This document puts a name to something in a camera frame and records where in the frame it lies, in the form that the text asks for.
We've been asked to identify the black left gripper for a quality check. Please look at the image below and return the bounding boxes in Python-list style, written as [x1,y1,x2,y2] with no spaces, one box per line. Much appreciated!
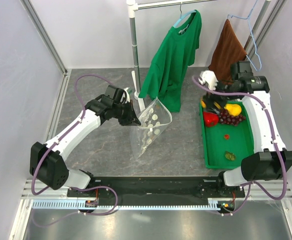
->
[112,99,141,127]

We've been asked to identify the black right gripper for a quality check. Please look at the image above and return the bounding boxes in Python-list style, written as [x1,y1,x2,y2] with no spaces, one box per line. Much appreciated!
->
[201,78,239,115]

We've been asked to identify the red bell pepper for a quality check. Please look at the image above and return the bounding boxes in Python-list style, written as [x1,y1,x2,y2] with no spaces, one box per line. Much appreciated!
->
[203,111,219,128]

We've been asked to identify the purple grape bunch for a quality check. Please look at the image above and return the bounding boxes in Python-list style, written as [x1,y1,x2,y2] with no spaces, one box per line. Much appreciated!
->
[218,109,246,127]

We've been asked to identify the clear dotted zip top bag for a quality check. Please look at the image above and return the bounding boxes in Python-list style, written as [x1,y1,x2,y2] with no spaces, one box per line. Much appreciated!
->
[130,98,173,160]

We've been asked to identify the orange green mango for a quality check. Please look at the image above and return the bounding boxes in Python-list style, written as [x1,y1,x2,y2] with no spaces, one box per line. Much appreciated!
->
[200,98,207,109]

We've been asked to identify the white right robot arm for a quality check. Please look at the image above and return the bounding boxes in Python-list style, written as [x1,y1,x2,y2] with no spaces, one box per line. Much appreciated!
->
[193,61,292,197]

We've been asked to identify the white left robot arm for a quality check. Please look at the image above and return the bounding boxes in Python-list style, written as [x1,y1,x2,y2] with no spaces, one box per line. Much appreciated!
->
[29,85,141,197]

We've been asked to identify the green plastic tray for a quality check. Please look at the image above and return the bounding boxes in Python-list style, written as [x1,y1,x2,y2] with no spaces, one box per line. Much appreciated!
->
[199,101,254,170]

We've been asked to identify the green t-shirt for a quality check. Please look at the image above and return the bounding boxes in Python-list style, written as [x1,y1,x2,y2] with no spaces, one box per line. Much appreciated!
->
[138,10,202,113]

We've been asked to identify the green leaf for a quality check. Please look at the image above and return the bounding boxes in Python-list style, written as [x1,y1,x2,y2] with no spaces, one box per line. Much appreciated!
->
[224,151,236,161]

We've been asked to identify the brown towel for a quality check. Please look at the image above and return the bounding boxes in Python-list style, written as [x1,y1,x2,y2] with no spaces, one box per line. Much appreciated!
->
[208,19,247,84]

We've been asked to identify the light blue shirt hanger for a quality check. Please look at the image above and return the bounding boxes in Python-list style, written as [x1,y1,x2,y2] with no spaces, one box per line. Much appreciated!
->
[173,2,197,28]

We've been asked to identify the white garment rack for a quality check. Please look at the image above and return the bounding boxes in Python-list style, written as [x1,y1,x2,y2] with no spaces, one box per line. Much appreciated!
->
[125,0,287,117]

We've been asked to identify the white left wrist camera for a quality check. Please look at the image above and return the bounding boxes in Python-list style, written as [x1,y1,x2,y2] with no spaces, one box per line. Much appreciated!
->
[123,87,132,103]

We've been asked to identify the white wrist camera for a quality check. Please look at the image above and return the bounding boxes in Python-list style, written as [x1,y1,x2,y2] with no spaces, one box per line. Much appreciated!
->
[123,87,132,103]
[198,70,219,91]

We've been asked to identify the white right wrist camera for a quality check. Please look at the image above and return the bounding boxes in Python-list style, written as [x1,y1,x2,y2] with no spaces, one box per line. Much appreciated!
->
[198,70,219,91]

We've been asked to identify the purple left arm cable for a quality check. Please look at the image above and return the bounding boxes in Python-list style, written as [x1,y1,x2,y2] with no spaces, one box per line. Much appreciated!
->
[32,74,127,196]

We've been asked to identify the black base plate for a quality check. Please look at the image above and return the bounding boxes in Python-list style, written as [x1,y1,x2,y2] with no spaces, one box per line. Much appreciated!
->
[67,176,245,205]

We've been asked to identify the blue wire hanger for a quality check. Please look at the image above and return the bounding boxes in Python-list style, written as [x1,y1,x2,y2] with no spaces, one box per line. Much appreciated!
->
[227,0,263,72]

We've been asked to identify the slotted cable duct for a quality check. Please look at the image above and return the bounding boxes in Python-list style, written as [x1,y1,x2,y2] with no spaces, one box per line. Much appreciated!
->
[32,199,230,211]

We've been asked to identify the aluminium frame post right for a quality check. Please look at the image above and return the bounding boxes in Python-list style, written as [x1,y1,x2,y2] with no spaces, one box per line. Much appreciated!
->
[244,0,288,68]

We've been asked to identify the aluminium frame post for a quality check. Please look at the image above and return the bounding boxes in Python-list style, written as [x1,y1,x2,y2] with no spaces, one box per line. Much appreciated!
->
[244,0,288,68]
[20,0,68,76]

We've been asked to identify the aluminium frame post left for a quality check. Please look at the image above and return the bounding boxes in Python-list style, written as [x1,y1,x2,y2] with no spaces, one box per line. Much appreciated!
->
[20,0,68,76]

